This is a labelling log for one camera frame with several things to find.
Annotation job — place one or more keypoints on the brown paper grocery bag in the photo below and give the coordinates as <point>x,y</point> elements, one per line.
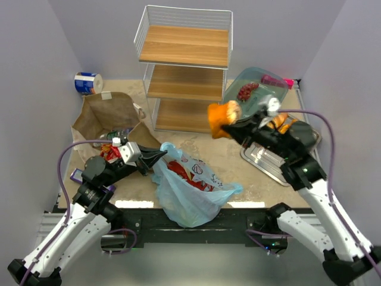
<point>109,111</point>

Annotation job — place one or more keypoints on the twisted sugar donut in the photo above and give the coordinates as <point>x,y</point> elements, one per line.
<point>233,112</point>

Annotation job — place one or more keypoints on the green label water bottle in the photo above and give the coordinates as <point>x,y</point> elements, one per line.
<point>118,133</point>

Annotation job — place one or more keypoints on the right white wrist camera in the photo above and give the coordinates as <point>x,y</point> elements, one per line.
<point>270,106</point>

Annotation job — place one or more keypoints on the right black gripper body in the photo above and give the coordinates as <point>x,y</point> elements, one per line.
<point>248,134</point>

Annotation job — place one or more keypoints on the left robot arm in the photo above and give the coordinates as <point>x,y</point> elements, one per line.
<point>88,217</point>

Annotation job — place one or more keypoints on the blue white toilet paper roll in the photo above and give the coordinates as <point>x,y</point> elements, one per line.
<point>88,83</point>

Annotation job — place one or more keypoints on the orange croissant bread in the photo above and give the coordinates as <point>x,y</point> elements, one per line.
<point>286,126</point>

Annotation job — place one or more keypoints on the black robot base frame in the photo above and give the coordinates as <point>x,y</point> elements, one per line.
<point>139,227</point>

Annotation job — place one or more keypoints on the purple chocolate bar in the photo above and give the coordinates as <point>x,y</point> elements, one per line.
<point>76,176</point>

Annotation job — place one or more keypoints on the long bread loaf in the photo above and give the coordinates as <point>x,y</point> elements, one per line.
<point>277,121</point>

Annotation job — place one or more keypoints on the red toy lobster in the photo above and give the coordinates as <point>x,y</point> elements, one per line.
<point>188,176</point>

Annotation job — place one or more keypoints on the metal tray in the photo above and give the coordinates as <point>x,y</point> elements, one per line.
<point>269,163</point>

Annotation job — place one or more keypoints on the pink small object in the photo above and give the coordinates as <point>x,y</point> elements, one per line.
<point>289,82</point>

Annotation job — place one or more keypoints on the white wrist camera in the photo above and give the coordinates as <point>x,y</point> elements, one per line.
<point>129,151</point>
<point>270,106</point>

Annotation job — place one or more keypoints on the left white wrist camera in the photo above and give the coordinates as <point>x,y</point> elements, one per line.
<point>129,151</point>

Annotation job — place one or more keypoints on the pink purple toy vegetable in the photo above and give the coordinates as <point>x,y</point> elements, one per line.
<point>268,80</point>

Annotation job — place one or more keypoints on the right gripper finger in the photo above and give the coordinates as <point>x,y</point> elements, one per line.
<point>248,121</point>
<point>240,133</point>

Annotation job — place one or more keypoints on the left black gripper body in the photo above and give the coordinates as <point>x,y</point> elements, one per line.
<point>141,164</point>

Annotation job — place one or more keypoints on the red grape bunch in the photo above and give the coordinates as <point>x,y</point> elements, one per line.
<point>245,92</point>

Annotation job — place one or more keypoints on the light blue plastic bag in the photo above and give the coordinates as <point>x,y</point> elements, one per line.
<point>184,204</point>

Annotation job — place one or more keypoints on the teal plastic food container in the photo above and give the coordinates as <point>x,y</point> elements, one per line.
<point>249,75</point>

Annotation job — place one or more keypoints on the white wire wooden shelf rack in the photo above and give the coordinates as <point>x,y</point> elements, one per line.
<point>185,54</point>

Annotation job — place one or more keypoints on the red candy bag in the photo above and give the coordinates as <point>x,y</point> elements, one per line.
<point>110,153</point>

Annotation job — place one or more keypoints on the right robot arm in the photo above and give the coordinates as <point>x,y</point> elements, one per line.
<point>345,253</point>

